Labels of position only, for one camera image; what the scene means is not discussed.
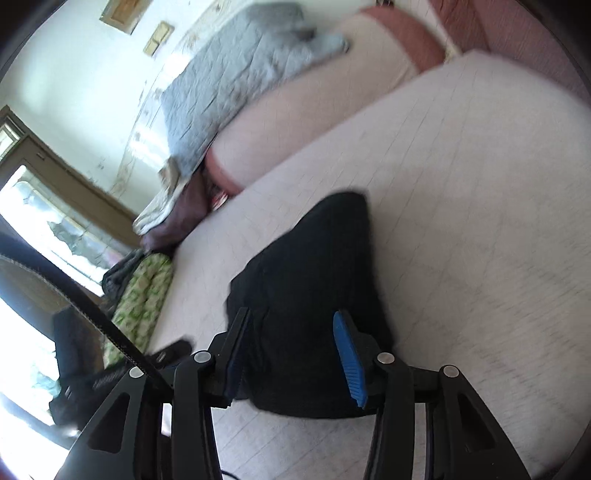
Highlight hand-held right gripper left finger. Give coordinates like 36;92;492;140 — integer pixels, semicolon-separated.
54;307;252;480

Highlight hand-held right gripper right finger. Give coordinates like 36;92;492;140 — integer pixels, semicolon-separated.
332;310;532;480

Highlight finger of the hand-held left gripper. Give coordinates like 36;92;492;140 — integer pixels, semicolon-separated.
141;340;194;369

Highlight black pants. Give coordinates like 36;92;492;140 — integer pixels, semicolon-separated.
225;191;395;418

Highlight green patterned cloth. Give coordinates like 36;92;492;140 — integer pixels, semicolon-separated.
102;253;175;370

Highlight dark grey clothing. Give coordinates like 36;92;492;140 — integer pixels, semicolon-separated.
102;249;146;301

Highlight maroon cloth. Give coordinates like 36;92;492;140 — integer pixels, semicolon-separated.
141;173;218;252

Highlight window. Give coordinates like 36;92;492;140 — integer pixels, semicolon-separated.
0;166;139;462

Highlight cream cloth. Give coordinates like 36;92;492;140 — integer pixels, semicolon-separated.
133;157;185;234

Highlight pink bolster cushion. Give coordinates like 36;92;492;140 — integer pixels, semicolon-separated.
205;7;446;195

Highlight grey quilted blanket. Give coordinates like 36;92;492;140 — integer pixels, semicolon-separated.
159;2;351;174

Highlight black cable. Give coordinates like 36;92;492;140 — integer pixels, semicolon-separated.
0;231;174;402

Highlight wooden window frame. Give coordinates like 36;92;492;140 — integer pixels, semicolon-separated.
0;105;148;232

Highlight wall switch plate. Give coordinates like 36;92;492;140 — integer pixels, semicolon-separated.
144;22;174;56

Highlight framed wall picture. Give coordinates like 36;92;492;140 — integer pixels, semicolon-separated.
100;0;148;34

